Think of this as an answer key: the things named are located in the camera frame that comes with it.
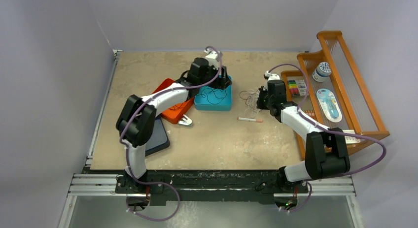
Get white orange marker pen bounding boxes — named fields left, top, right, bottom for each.
left=237, top=117, right=263, bottom=123

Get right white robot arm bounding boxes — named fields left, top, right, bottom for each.
left=257, top=80, right=350, bottom=192

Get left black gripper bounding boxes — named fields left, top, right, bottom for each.
left=198, top=64, right=231, bottom=91

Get small white stapler remover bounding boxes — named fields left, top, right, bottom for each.
left=177, top=114, right=193, bottom=127

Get coloured marker set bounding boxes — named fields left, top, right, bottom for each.
left=287, top=80, right=308, bottom=97

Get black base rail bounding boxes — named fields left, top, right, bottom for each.
left=115, top=169, right=309, bottom=206

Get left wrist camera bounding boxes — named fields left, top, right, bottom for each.
left=204, top=47, right=223, bottom=69

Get teal plastic tray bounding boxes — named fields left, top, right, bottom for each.
left=194, top=85, right=233, bottom=111

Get orange plastic tray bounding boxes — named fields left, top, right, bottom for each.
left=161, top=98, right=194, bottom=125

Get blue white jar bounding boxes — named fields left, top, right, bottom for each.
left=312, top=62, right=332, bottom=83

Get blue blister pack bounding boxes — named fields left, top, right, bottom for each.
left=316, top=88, right=342, bottom=123

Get wooden shelf rack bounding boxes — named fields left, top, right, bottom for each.
left=281, top=31, right=390, bottom=161

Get black cable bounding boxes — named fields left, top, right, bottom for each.
left=197, top=88, right=228, bottom=106

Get aluminium frame rails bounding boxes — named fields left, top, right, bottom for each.
left=57, top=155, right=364, bottom=228

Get dark blue plastic tray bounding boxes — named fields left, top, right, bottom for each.
left=145, top=115, right=171, bottom=156

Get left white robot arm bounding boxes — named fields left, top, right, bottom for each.
left=116, top=55, right=232, bottom=193

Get tangled cable pile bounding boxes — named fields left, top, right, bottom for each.
left=239, top=89, right=262, bottom=114

